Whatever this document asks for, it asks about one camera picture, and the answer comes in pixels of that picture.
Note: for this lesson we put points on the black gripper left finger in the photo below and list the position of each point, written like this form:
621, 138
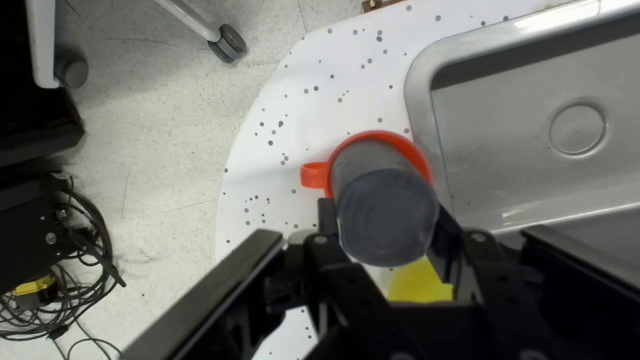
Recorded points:
347, 301

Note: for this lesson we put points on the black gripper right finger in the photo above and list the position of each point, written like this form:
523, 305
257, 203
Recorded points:
487, 301

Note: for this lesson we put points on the grey cylindrical toy object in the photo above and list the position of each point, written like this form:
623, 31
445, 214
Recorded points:
383, 213

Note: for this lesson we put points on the orange plastic cup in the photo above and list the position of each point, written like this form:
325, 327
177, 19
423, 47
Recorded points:
312, 174

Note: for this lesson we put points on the white speckled toy kitchen counter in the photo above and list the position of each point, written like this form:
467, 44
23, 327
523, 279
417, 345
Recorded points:
333, 80

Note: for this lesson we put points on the small yellow-green toy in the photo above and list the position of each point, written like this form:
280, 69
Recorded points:
412, 282

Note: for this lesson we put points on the grey toy sink basin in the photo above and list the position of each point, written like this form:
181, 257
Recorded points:
520, 173

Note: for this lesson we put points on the grey leg with black caster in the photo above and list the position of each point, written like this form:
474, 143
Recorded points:
230, 42

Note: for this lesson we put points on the black equipment box with screws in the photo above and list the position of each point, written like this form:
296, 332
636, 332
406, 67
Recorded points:
27, 233

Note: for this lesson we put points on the black cabinet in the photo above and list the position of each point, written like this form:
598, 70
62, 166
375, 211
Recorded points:
32, 126

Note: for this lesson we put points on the white post with round foot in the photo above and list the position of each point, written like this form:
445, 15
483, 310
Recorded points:
43, 40

